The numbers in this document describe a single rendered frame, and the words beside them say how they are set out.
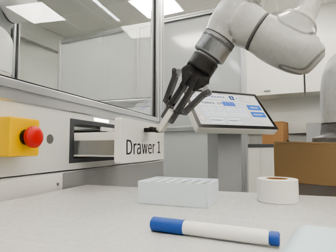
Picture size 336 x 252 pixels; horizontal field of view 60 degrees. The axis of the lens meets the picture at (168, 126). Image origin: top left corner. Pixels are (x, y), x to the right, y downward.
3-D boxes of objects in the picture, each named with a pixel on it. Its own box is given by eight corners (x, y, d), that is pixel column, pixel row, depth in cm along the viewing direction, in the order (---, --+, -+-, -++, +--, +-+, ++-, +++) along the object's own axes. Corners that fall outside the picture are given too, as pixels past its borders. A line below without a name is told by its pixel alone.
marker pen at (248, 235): (280, 245, 29) (280, 228, 29) (279, 250, 27) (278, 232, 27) (155, 228, 34) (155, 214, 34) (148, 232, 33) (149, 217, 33)
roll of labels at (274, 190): (273, 205, 48) (273, 181, 48) (249, 198, 54) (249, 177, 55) (308, 203, 50) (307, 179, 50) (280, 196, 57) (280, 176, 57)
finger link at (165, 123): (174, 110, 81) (176, 112, 81) (161, 131, 82) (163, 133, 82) (171, 109, 78) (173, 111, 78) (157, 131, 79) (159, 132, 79)
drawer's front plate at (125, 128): (163, 159, 95) (163, 125, 96) (120, 163, 68) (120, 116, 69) (158, 159, 96) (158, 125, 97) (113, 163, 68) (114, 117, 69)
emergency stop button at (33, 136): (45, 147, 55) (46, 126, 55) (29, 147, 51) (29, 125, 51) (32, 147, 56) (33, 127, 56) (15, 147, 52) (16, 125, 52)
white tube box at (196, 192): (218, 199, 54) (218, 178, 54) (208, 208, 46) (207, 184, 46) (156, 195, 58) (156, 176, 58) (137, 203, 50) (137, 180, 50)
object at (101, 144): (156, 154, 94) (156, 135, 95) (117, 157, 70) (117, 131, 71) (55, 153, 107) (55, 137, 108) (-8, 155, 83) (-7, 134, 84)
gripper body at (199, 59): (222, 68, 80) (203, 97, 81) (197, 54, 83) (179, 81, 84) (218, 61, 73) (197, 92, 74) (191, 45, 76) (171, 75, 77)
